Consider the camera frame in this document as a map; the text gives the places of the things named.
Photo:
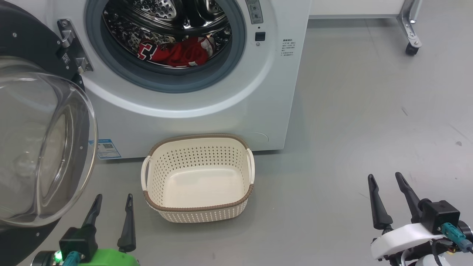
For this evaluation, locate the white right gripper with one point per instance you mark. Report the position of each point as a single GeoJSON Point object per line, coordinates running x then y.
{"type": "Point", "coordinates": [402, 238]}

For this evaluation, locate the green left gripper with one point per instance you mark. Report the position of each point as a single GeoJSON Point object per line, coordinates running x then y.
{"type": "Point", "coordinates": [111, 258]}

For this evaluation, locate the black glass washing machine door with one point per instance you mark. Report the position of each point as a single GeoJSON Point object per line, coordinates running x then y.
{"type": "Point", "coordinates": [37, 147]}

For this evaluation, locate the red jersey with number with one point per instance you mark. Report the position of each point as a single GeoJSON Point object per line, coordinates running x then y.
{"type": "Point", "coordinates": [181, 53]}

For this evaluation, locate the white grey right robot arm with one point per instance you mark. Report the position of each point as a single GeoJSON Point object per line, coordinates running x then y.
{"type": "Point", "coordinates": [428, 261]}

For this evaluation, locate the cream perforated laundry basket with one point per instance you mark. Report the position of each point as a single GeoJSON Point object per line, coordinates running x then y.
{"type": "Point", "coordinates": [199, 184]}

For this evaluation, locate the white washing machine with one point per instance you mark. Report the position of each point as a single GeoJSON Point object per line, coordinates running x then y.
{"type": "Point", "coordinates": [221, 122]}

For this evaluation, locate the grey rubber door seal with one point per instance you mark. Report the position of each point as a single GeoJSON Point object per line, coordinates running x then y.
{"type": "Point", "coordinates": [166, 81]}

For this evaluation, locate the metal door hinge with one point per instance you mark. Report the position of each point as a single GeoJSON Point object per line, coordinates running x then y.
{"type": "Point", "coordinates": [72, 40]}

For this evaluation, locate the black door latch socket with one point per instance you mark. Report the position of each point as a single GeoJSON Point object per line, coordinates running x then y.
{"type": "Point", "coordinates": [260, 36]}

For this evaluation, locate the steel washing machine drum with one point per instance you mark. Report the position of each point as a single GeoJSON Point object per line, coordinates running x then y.
{"type": "Point", "coordinates": [166, 14]}

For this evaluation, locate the blue white energy label sticker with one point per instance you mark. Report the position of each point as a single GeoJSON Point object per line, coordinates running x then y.
{"type": "Point", "coordinates": [108, 148]}

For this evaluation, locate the black caster wheel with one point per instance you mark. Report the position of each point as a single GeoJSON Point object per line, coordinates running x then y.
{"type": "Point", "coordinates": [412, 50]}

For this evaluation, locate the metal table leg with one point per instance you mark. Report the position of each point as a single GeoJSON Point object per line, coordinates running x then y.
{"type": "Point", "coordinates": [408, 22]}

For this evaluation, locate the small printed text label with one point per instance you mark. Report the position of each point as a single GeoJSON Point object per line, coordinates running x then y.
{"type": "Point", "coordinates": [288, 48]}

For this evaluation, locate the white table panel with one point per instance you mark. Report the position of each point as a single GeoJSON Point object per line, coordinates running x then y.
{"type": "Point", "coordinates": [354, 7]}

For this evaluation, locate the grey instruction label strip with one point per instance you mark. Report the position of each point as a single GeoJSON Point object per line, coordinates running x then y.
{"type": "Point", "coordinates": [254, 11]}

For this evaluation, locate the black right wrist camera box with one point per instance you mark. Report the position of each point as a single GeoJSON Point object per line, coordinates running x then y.
{"type": "Point", "coordinates": [439, 216]}

